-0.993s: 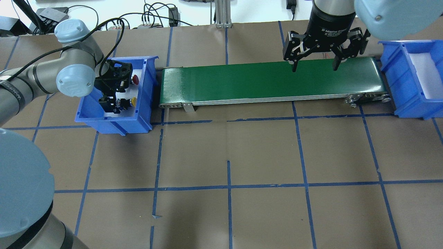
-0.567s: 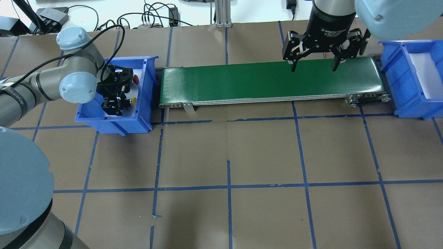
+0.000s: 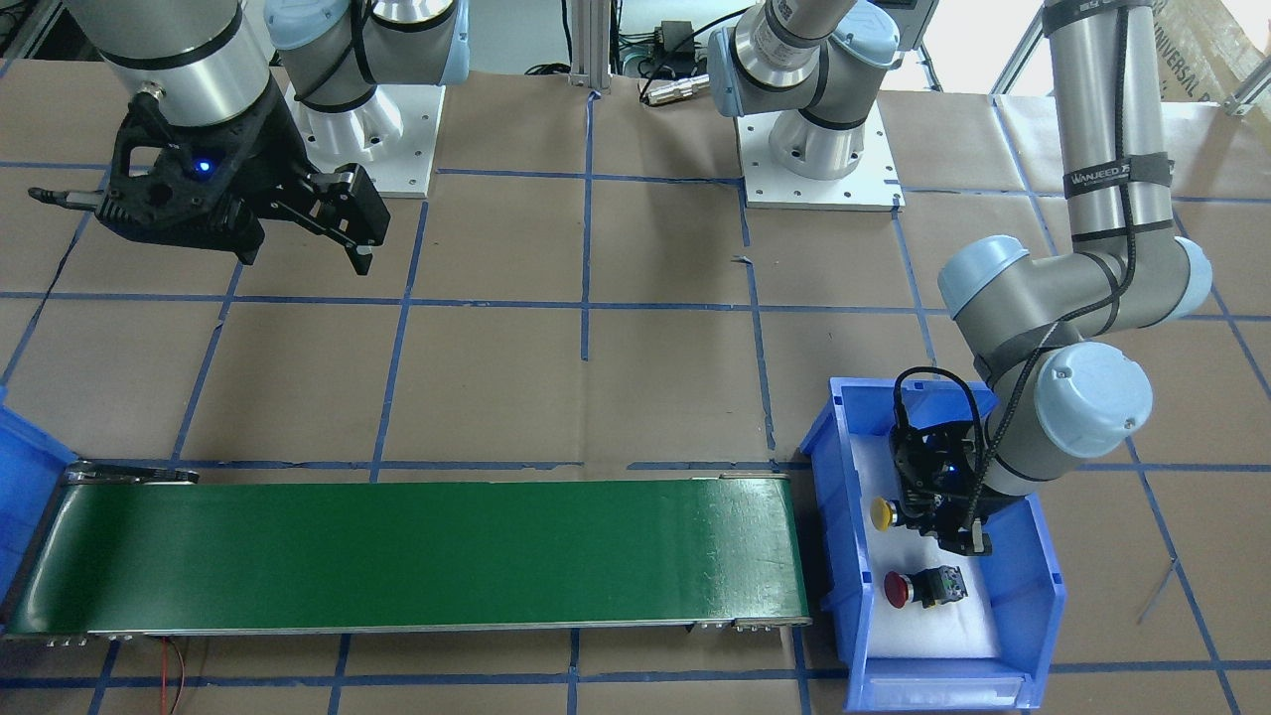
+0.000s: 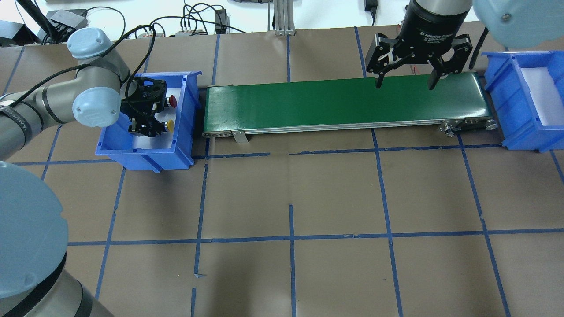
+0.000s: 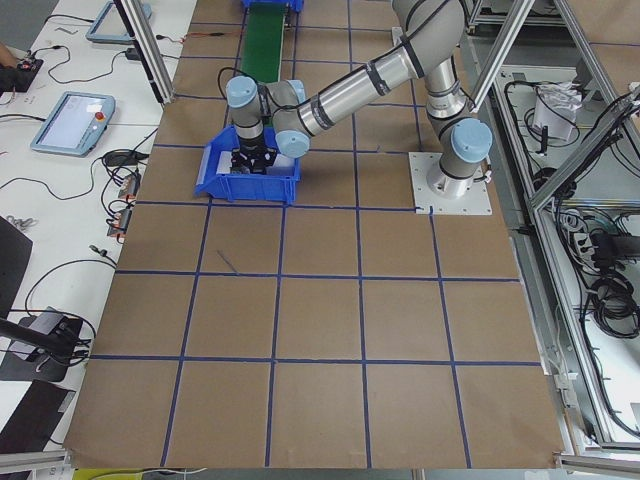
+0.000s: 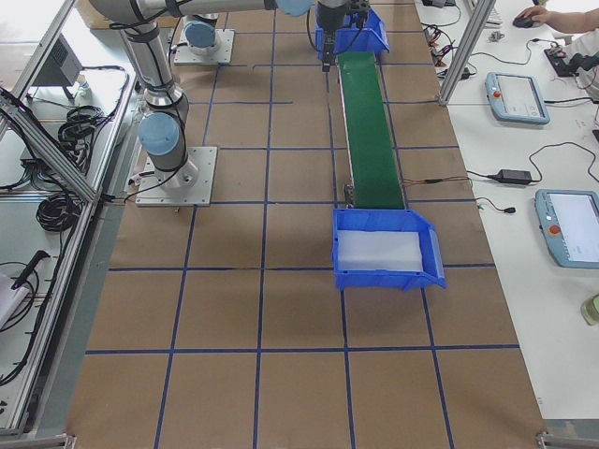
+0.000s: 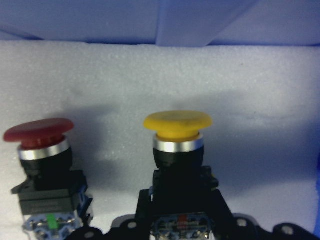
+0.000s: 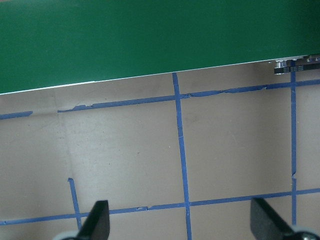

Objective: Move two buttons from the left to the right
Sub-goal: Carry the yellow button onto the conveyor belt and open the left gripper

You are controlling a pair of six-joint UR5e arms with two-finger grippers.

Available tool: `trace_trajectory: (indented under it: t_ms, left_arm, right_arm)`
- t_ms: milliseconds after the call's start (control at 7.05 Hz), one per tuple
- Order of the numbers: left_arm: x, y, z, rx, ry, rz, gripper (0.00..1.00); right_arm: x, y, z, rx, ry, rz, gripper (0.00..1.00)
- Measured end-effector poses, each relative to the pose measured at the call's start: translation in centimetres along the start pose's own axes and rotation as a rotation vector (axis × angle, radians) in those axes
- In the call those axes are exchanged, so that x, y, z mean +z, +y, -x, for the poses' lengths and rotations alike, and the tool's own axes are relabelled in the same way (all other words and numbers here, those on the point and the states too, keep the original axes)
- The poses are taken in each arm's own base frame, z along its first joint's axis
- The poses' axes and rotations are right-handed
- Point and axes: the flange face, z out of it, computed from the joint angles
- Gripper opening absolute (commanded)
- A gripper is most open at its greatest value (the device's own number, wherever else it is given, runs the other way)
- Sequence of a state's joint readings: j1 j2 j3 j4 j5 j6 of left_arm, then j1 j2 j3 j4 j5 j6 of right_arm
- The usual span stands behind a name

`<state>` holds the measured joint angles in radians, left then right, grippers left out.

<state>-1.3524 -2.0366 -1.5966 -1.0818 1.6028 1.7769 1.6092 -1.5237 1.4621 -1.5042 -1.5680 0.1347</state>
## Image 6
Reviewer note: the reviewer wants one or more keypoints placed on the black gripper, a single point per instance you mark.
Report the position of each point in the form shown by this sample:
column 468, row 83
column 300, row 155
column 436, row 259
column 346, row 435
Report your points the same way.
column 328, row 20

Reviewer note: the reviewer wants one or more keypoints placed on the person's forearm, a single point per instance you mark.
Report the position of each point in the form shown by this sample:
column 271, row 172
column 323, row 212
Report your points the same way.
column 574, row 22

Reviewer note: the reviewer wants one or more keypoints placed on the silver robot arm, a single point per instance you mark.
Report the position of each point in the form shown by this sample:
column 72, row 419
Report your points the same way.
column 162, row 133

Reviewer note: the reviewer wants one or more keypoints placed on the person's hand on mouse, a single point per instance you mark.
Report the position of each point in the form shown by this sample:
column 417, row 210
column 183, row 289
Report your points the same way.
column 535, row 14

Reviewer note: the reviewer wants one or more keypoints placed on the blue left plastic bin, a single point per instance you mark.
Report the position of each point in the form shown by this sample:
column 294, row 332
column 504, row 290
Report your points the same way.
column 371, row 37

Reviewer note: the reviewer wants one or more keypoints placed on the blue plastic bin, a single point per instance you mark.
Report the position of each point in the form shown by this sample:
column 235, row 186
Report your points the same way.
column 371, row 37
column 432, row 272

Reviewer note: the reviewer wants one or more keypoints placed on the green conveyor belt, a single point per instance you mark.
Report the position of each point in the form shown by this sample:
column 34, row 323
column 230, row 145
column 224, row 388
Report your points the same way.
column 375, row 182

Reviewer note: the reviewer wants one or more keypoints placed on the far teach pendant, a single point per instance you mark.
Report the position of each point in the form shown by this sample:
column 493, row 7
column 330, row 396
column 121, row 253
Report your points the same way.
column 515, row 99

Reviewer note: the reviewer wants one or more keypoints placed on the teach pendant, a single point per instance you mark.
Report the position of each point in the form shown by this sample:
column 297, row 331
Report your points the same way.
column 515, row 99
column 568, row 220

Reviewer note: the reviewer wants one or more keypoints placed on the black computer mouse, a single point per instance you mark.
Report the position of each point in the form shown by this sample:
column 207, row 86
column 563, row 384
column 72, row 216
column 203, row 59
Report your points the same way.
column 523, row 22

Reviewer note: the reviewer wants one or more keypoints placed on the white foam pad right bin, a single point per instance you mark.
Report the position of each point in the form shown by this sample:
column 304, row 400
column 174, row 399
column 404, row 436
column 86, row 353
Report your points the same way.
column 374, row 250

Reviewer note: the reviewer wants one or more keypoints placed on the blue right plastic bin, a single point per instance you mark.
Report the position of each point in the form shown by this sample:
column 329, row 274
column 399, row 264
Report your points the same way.
column 432, row 272

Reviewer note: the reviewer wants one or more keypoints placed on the black power adapter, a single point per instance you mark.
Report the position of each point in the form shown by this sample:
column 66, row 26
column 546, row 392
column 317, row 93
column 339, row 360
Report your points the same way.
column 513, row 176

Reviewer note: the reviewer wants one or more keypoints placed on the grey control box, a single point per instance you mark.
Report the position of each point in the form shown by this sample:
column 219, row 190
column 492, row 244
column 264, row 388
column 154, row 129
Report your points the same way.
column 60, row 69

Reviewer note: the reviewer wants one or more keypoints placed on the near teach pendant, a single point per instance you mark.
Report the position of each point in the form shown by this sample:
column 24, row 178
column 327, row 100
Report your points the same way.
column 568, row 220

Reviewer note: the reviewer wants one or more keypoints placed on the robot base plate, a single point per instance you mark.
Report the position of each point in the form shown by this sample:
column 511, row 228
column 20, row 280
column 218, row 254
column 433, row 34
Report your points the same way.
column 196, row 182
column 204, row 46

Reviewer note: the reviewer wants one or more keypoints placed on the aluminium frame post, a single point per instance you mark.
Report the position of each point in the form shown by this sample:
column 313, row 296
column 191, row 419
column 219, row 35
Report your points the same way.
column 466, row 46

